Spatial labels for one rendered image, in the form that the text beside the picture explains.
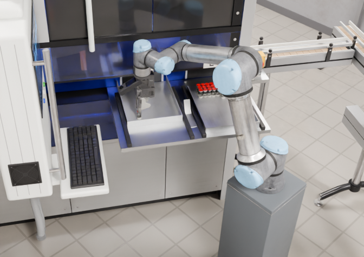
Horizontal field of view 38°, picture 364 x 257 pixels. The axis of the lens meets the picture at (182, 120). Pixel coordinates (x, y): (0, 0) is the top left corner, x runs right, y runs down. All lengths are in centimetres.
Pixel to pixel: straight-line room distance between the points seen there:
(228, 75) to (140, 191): 138
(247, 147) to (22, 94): 85
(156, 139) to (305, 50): 110
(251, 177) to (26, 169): 87
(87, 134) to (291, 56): 119
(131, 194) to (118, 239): 27
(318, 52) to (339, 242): 110
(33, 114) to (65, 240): 130
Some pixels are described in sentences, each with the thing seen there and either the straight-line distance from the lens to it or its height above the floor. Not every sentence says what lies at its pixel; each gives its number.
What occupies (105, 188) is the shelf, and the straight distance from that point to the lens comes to 224.
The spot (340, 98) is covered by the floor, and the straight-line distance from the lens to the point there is 439.
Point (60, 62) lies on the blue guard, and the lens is 249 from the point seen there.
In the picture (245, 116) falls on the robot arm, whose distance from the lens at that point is 198.
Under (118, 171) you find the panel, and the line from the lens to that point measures 295.
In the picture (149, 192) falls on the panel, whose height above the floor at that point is 16.
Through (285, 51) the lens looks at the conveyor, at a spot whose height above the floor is 96.
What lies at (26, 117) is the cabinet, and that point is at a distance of 197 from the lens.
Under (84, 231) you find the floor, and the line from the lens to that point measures 315.
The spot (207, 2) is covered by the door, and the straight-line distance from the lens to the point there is 248.
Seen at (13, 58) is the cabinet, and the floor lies 147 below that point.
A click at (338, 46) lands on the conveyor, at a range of 308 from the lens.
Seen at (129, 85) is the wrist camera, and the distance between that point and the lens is 233.
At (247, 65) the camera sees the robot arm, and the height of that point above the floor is 139.
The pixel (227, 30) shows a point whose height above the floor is 119.
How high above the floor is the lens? 240
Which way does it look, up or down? 38 degrees down
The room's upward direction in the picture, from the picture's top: 3 degrees clockwise
